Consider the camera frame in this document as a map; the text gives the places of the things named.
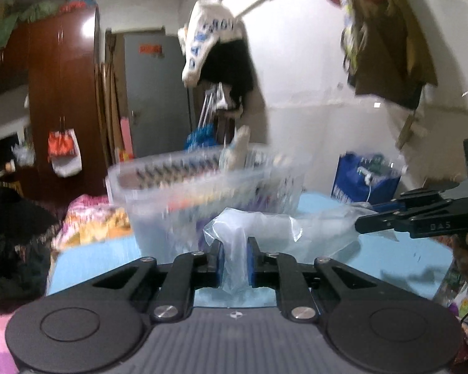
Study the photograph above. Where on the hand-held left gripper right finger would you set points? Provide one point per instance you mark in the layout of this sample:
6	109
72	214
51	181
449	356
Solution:
251	261

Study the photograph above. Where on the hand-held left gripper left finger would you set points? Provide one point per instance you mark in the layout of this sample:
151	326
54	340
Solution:
219	261

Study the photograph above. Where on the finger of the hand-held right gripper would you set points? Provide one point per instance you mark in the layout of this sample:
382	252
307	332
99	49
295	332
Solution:
421	222
413	198

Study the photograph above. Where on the clear plastic bag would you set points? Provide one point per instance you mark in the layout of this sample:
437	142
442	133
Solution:
265	237

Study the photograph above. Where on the purple tissue pack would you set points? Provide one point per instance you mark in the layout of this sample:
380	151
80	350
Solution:
267	198

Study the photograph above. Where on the white plastic basket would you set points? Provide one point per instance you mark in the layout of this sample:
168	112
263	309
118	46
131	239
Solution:
171	194

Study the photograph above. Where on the white plush toy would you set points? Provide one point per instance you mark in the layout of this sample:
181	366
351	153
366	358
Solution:
237	148

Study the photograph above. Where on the clear water bottle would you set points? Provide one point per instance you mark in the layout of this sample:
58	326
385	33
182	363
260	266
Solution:
390	165

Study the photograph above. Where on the blue shopping bag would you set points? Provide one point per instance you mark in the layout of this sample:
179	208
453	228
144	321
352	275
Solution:
355	185

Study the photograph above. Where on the blue plastic bag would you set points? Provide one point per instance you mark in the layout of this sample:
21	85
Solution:
199	137

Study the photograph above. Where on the brown hanging cloth bag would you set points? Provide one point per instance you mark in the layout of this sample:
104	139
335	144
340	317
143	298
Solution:
394	58

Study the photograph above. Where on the pink board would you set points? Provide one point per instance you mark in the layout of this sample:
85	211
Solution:
126	138

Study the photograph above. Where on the metal crutches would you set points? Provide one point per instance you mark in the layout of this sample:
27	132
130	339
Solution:
210	105

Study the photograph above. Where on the grey door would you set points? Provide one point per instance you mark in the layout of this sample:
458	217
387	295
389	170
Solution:
156	97

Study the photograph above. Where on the black hanging garment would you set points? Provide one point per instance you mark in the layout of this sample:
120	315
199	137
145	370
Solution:
230	74

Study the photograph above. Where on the orange and white plastic bag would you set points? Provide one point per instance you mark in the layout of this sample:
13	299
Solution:
64	150

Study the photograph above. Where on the black clothes pile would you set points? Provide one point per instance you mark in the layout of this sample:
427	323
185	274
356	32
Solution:
11	237

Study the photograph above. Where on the brown wooden wardrobe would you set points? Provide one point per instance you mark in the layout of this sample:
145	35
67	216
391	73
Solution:
62	97

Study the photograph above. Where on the green cloth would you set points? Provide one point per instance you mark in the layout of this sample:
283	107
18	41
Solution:
19	23

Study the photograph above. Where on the wooden wall bracket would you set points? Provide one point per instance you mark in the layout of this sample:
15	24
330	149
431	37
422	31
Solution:
412	130

